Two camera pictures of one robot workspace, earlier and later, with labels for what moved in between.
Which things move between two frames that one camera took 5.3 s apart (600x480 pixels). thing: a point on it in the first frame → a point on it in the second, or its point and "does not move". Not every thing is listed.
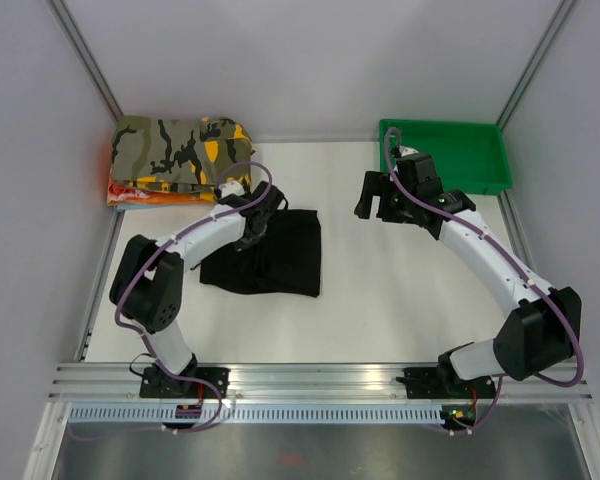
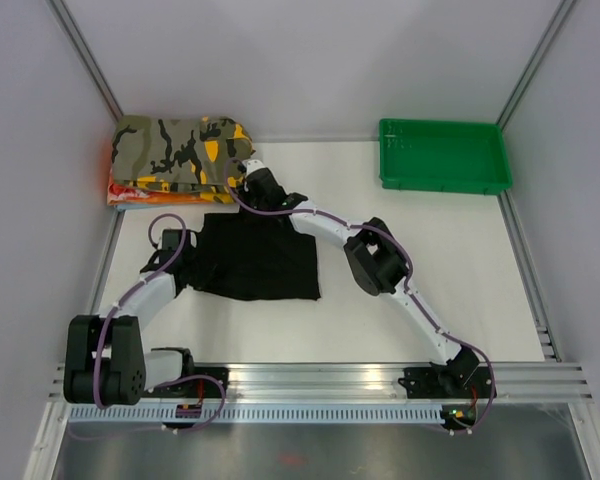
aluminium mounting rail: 120,382 does not move
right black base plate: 432,383 does not move
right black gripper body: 400,205 → 248,197
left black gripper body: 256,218 → 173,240
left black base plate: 158,382 does not move
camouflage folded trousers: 183,154 does not move
